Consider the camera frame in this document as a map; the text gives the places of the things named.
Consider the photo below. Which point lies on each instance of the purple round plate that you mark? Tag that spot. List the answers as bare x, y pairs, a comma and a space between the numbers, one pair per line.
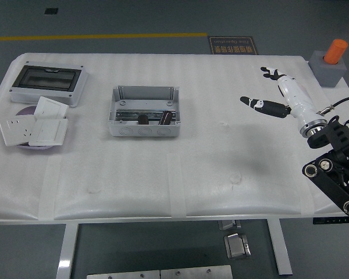
26, 111

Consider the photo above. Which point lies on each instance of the small metal bracket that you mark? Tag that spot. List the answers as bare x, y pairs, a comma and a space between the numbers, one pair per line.
228, 225

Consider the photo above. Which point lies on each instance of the open grey junction box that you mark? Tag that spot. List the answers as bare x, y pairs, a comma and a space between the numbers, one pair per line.
144, 129

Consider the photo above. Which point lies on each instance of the dark brown cylindrical battery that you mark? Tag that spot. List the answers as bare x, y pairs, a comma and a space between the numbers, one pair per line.
142, 119
165, 117

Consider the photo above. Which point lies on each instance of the white table leg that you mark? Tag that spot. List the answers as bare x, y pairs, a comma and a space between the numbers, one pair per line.
67, 253
280, 250

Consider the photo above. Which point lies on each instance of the black table control panel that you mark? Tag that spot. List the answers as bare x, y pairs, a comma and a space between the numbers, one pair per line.
334, 220

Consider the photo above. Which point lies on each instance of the grey block holder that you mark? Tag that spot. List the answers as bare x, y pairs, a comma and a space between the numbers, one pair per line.
328, 74

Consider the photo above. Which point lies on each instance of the black floor sign orange text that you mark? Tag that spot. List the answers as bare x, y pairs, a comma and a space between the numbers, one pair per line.
232, 46

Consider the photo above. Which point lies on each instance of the metal mounting rail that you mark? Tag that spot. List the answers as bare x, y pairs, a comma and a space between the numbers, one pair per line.
125, 114

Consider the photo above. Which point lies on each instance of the grey metal plate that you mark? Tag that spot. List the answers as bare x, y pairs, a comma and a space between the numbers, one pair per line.
196, 272
122, 275

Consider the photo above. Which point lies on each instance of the white tape strip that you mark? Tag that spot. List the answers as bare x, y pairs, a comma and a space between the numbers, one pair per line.
48, 191
306, 203

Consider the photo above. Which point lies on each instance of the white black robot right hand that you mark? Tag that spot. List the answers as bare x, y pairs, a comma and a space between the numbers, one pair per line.
296, 98

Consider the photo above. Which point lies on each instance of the orange cylinder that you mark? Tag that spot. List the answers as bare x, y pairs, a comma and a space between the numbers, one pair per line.
335, 51

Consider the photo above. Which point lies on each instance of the white foam table mat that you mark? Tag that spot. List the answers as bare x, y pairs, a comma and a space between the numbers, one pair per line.
133, 174

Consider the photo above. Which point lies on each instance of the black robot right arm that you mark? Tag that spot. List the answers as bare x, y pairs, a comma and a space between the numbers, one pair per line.
334, 133

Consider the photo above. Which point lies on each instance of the white socket panel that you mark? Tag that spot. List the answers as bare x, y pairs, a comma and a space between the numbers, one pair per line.
16, 130

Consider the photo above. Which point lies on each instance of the grey box with dark window lid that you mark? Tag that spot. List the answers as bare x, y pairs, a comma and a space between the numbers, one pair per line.
46, 78

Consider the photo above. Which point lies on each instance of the metal hinge block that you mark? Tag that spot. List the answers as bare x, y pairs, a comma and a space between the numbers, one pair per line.
237, 247

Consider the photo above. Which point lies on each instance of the white switch panel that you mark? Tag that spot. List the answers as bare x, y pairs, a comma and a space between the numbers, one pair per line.
51, 108
49, 132

